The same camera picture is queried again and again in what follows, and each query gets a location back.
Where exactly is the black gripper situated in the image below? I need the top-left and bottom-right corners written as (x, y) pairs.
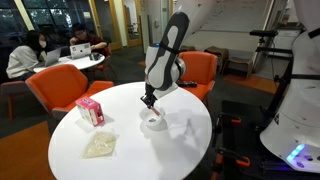
top-left (139, 81), bottom-right (158, 111)

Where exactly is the white bowl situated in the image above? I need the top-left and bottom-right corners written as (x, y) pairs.
top-left (138, 105), bottom-right (167, 128)

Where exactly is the black remote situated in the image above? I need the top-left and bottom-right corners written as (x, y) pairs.
top-left (176, 79), bottom-right (199, 89)

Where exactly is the orange armchair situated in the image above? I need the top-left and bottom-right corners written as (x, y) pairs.
top-left (173, 50), bottom-right (219, 102)
top-left (25, 63), bottom-right (115, 121)

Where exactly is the pink cardboard box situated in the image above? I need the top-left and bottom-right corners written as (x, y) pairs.
top-left (74, 95), bottom-right (106, 128)

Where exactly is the orange chair with thin legs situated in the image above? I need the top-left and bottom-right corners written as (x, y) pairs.
top-left (91, 42), bottom-right (118, 81)

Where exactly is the clear plastic bag of rice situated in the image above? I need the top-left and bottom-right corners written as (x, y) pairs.
top-left (81, 130), bottom-right (120, 160)

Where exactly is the round white background table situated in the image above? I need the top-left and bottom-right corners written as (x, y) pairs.
top-left (32, 52), bottom-right (106, 74)

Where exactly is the wooden framed glass door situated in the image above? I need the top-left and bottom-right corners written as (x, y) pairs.
top-left (121, 0), bottom-right (144, 48)

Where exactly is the orange black clamp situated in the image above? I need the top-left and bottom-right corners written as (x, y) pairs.
top-left (215, 112), bottom-right (243, 129)
top-left (210, 146), bottom-right (252, 180)

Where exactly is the brown wooden stool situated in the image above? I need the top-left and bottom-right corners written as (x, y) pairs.
top-left (225, 56), bottom-right (254, 80)
top-left (203, 45), bottom-right (230, 75)

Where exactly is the person in dark red shirt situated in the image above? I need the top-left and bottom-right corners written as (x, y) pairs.
top-left (68, 22), bottom-right (110, 57)

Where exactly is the silver laptop with logo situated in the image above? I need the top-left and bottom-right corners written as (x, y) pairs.
top-left (68, 42), bottom-right (92, 61)

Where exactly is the black robot cart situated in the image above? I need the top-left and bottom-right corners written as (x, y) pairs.
top-left (210, 99), bottom-right (320, 180)

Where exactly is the silver laptop plain lid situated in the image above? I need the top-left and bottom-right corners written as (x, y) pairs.
top-left (43, 47), bottom-right (63, 68)

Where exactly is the person in white sweater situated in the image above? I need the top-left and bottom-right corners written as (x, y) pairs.
top-left (5, 29), bottom-right (49, 82)

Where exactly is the dark brown chair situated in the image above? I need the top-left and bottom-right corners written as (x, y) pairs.
top-left (0, 80), bottom-right (32, 122)

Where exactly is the white wall whiteboard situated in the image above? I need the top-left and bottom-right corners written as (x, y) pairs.
top-left (199, 0), bottom-right (273, 34)

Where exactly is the black metal stand frame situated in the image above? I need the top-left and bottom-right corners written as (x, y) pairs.
top-left (254, 36), bottom-right (320, 126)

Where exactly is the black camera on stand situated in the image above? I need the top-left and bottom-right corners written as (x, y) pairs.
top-left (249, 29), bottom-right (280, 39)

